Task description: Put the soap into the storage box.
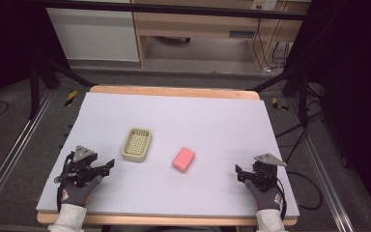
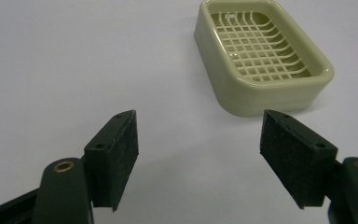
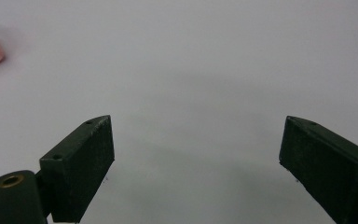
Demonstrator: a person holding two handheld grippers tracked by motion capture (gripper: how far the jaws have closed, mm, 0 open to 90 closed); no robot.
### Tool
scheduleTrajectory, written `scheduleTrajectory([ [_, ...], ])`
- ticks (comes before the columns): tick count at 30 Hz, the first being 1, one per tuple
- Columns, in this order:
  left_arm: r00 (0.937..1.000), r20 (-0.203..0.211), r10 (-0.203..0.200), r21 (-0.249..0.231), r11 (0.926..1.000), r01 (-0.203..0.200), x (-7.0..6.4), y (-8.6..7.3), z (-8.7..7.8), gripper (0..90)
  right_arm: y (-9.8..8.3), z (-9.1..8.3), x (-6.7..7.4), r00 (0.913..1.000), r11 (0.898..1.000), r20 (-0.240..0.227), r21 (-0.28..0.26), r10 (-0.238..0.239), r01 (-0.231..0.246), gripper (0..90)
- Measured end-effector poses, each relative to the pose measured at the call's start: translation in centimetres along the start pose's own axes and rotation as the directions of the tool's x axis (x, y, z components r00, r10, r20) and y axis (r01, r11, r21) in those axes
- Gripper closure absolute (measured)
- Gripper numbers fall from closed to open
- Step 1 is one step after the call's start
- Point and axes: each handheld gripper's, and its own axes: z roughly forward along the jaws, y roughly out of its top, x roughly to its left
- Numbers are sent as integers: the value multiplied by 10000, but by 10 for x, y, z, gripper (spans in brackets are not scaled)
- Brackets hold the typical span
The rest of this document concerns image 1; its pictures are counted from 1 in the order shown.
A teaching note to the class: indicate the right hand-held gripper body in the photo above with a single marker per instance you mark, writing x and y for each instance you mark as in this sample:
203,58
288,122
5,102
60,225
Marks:
264,170

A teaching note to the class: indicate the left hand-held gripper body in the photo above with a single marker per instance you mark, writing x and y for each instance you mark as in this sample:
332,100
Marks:
81,163

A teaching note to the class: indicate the pale yellow soap dish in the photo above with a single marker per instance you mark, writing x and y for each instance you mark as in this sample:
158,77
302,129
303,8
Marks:
136,144

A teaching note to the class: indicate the pink soap bar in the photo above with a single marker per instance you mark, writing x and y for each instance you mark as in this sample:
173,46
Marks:
184,159

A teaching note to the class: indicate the person's right hand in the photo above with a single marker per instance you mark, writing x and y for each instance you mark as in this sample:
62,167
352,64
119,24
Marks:
265,196

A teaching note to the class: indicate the person's left hand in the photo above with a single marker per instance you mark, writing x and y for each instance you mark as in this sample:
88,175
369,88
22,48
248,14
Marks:
76,192

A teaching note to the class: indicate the white foam board mat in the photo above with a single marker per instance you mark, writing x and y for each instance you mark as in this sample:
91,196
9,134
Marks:
186,129

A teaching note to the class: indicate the yellow black hazard tape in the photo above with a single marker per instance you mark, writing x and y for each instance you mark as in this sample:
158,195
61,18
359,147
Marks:
279,105
71,98

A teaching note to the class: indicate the black metal stand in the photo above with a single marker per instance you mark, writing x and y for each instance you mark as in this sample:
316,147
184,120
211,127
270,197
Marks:
42,77
298,83

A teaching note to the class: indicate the wooden table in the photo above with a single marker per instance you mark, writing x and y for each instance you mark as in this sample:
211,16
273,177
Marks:
174,92

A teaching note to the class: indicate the white cabinet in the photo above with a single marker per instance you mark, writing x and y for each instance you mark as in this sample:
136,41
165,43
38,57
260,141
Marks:
96,35

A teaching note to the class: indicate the wooden desk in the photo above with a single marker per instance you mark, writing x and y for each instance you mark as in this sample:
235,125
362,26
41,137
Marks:
206,29

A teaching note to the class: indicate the black horizontal metal bar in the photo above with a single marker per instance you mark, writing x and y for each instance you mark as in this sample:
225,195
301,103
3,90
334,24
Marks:
174,10

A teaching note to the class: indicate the aluminium floor rail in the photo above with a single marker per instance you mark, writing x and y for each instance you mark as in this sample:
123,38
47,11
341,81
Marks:
13,151
325,180

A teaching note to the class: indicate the wall power socket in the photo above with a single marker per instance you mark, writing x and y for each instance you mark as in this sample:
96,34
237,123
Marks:
264,4

